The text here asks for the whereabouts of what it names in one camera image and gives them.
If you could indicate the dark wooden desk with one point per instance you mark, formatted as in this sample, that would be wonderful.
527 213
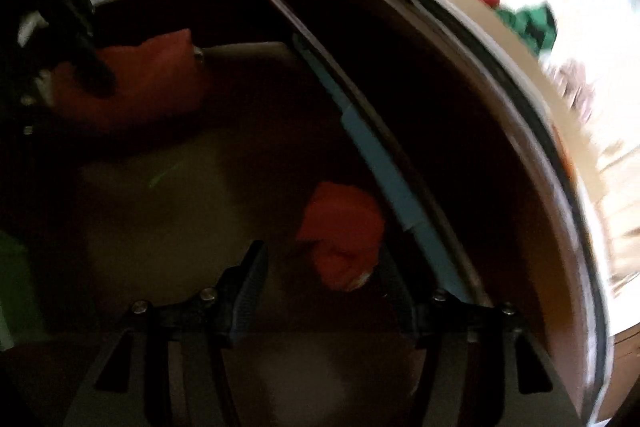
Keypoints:
472 172

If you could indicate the dark red knit underwear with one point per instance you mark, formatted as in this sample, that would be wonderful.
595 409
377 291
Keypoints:
157 78

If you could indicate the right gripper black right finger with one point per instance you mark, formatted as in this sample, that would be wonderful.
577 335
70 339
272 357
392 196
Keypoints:
479 368

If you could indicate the shallow gold cardboard tray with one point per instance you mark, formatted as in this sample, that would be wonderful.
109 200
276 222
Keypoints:
525 69

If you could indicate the red orange underwear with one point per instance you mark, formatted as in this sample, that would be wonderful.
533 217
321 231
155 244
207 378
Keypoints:
344 227

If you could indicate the green underwear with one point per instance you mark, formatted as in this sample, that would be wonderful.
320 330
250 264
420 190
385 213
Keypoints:
535 26

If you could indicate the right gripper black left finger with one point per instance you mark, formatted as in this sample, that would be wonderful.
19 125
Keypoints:
168 365

